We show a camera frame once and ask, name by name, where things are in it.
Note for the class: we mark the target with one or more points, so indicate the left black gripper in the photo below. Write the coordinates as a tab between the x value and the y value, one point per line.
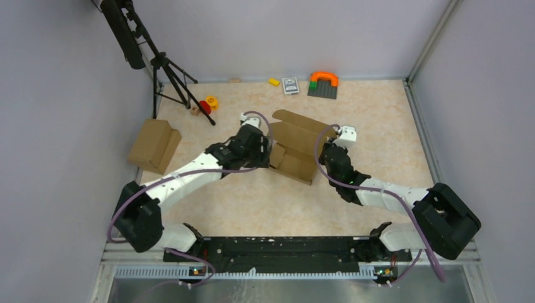
261	156

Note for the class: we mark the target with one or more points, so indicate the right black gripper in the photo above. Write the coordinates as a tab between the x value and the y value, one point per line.
322	159

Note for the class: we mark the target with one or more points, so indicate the brown cardboard box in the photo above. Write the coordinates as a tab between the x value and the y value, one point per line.
296	141
154	146

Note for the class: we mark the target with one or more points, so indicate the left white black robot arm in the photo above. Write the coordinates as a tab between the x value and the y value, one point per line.
138	215

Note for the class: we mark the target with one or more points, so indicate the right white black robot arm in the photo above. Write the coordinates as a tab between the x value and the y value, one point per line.
440	220

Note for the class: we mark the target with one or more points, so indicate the playing card deck box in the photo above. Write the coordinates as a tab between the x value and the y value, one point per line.
290	86

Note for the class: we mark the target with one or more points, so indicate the folded brown cardboard box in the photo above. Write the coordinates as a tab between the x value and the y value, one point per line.
154	146

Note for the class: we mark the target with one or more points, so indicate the yellow round toy disc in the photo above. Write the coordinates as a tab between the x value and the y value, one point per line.
213	102

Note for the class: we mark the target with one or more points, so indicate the red round toy disc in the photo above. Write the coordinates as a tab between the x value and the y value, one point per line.
205	106

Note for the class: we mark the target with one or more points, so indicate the small wooden cube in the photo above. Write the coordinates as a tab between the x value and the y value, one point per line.
194	111

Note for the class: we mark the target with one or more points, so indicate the yellow small block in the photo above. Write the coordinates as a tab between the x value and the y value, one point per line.
273	82

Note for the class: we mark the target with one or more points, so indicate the grey building baseplate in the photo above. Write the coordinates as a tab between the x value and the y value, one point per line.
323	90

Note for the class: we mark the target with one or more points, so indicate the orange arch block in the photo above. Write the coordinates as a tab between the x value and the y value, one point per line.
324	75

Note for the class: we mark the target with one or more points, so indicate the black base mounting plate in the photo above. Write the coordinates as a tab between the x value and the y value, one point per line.
294	254

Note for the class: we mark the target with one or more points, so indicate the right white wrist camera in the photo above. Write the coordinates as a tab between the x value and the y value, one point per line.
347	137

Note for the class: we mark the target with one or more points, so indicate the black camera tripod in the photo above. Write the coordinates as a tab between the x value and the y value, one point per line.
131	34

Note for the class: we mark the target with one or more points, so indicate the aluminium frame rail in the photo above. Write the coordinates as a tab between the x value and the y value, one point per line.
158	276

